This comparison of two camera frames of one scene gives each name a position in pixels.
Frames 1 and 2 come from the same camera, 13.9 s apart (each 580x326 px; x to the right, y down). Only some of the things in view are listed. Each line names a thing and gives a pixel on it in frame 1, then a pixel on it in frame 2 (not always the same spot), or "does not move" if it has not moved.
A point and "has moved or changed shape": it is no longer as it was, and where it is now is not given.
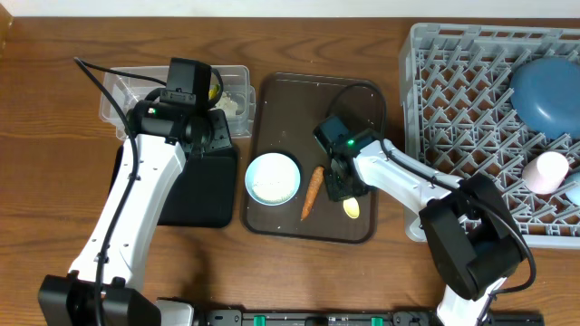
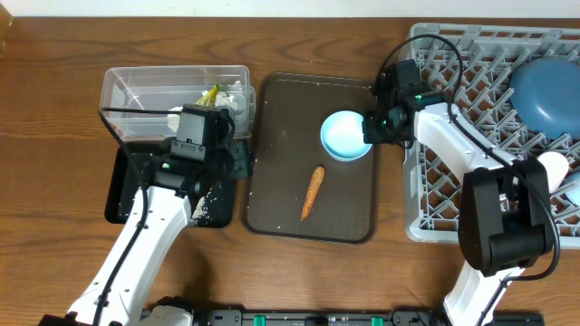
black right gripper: (336, 191) → (372, 133)
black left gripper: (224, 137) → (246, 161)
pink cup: (545, 174) does not move
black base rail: (352, 318) does not move
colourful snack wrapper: (212, 92) does not move
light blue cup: (572, 185) does not move
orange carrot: (313, 190) does not move
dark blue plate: (545, 93) does not move
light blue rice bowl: (272, 179) has moved or changed shape
